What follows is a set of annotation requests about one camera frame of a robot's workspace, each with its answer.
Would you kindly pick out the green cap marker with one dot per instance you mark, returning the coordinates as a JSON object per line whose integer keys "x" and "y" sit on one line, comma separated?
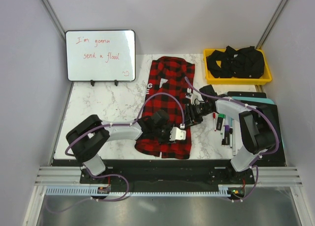
{"x": 220, "y": 121}

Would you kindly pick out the aluminium frame rail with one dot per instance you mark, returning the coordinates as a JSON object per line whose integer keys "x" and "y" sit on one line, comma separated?
{"x": 266, "y": 176}

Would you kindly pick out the red marker pen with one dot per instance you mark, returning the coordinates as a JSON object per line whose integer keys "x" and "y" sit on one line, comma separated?
{"x": 214, "y": 120}

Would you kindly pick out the black folder stack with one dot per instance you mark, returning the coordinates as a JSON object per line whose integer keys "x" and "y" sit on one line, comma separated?
{"x": 278, "y": 158}

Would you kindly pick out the yellow plastic bin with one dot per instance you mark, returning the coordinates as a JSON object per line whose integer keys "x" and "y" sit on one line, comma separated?
{"x": 265, "y": 78}

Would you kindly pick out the purple cap marker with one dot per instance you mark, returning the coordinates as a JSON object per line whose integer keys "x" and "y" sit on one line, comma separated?
{"x": 227, "y": 130}

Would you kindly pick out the red black plaid shirt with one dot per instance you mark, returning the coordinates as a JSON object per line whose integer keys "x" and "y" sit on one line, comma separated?
{"x": 167, "y": 75}

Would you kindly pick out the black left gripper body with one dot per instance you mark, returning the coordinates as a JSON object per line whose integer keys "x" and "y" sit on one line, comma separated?
{"x": 163, "y": 134}

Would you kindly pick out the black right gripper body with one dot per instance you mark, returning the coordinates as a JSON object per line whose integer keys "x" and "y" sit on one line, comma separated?
{"x": 197, "y": 112}

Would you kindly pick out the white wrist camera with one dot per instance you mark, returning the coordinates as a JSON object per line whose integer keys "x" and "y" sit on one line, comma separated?
{"x": 178, "y": 133}
{"x": 193, "y": 98}

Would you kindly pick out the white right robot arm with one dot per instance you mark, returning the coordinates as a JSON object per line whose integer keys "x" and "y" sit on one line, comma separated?
{"x": 259, "y": 133}

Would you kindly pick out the teal notebook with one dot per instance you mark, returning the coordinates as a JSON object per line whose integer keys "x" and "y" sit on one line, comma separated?
{"x": 254, "y": 100}

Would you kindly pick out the black shirt in bin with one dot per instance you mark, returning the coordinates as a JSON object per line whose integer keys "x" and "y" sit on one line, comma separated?
{"x": 242, "y": 63}

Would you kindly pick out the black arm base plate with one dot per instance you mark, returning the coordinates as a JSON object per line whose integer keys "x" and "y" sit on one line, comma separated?
{"x": 160, "y": 176}

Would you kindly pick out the white slotted cable duct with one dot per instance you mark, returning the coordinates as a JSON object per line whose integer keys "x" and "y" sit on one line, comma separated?
{"x": 81, "y": 191}

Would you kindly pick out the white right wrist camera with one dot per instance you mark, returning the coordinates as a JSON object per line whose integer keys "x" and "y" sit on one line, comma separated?
{"x": 193, "y": 98}

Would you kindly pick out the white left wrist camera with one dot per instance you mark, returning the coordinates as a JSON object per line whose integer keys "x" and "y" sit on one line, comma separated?
{"x": 178, "y": 133}

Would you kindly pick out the white dry erase board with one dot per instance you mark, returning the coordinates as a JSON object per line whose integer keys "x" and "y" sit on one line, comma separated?
{"x": 105, "y": 55}

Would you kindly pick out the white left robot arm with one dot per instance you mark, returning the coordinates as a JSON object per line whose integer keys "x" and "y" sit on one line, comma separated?
{"x": 88, "y": 137}

